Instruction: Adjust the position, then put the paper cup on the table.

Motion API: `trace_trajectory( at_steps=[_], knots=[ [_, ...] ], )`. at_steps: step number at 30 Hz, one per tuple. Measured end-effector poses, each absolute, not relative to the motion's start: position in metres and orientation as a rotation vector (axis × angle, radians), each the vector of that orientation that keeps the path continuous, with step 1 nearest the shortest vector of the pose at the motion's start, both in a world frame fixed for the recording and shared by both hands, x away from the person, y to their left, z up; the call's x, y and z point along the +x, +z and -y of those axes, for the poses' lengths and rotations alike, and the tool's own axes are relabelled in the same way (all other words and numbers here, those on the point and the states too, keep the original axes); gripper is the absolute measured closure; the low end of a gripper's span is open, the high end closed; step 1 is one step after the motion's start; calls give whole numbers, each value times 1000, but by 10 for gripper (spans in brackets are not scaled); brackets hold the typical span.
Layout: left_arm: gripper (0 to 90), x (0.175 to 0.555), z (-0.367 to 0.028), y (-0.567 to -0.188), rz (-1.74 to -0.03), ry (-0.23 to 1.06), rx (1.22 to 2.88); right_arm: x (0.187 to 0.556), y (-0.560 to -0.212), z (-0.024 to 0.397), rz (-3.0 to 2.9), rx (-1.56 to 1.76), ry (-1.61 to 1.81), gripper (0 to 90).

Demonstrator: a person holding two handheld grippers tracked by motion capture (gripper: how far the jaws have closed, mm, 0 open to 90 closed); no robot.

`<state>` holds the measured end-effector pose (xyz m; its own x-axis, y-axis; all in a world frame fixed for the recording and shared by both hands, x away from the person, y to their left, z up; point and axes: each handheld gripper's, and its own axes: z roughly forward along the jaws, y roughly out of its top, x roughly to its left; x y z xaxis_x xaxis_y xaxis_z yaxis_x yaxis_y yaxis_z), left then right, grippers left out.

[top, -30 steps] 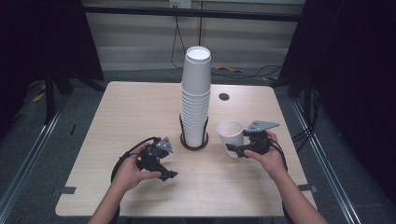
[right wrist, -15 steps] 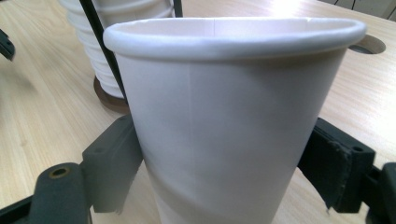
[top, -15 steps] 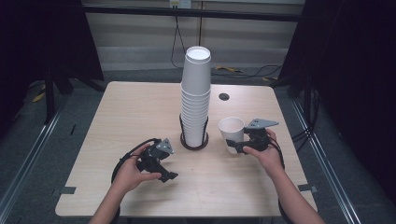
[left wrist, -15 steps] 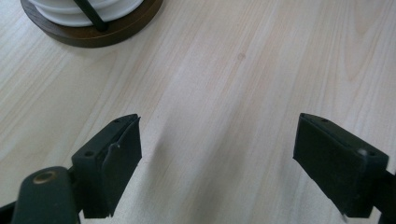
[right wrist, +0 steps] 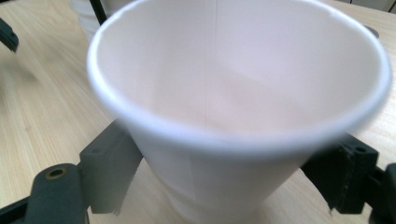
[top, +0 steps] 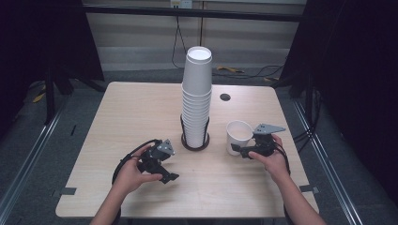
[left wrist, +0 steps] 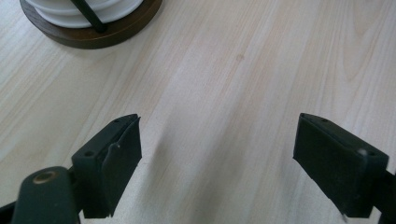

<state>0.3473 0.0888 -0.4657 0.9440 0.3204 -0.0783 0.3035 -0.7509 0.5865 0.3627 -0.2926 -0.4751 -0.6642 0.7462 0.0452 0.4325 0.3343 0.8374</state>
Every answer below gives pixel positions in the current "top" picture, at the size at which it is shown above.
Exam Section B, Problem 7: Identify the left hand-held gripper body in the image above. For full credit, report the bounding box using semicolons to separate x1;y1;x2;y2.
137;139;176;174

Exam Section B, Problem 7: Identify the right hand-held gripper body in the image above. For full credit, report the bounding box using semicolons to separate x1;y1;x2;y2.
248;123;286;158

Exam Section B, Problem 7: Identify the single white paper cup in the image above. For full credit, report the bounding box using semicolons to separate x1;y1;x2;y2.
225;119;255;157

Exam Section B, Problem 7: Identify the black wire cup holder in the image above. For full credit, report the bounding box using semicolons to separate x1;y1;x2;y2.
179;113;211;153

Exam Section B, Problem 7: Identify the stack of white paper cups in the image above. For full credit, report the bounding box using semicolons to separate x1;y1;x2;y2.
180;45;213;149

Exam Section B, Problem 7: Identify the person's right hand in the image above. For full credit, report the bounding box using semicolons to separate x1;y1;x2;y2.
248;134;292;186

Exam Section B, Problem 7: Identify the person's left hand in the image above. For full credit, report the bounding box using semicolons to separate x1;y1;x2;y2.
112;144;164;198

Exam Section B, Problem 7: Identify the black metal stand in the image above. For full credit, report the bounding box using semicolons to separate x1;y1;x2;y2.
42;62;75;127
304;74;315;134

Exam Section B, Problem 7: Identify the yellow floor object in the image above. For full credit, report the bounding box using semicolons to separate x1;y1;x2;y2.
32;91;47;104
216;65;245;75

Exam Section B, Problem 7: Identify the black curtain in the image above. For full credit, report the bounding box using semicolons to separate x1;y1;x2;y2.
0;0;105;140
280;0;398;205

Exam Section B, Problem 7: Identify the black horizontal metal bar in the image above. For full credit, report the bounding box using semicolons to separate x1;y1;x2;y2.
82;4;304;23

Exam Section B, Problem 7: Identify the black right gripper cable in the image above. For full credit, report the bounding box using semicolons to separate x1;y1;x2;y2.
271;142;292;176

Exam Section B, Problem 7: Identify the metal floor rail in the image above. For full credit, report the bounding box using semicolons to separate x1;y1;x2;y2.
0;104;63;221
291;98;364;225

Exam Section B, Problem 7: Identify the black floor cable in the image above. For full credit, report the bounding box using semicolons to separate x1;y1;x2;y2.
211;64;285;80

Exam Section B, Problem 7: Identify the black hanging cable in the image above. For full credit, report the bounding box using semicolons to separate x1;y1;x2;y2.
171;15;189;69

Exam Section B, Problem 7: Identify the thin black vertical cable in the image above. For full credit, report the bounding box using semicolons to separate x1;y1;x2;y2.
199;1;205;47

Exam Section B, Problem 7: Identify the white wall power outlet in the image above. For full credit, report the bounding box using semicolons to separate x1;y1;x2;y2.
170;0;193;9

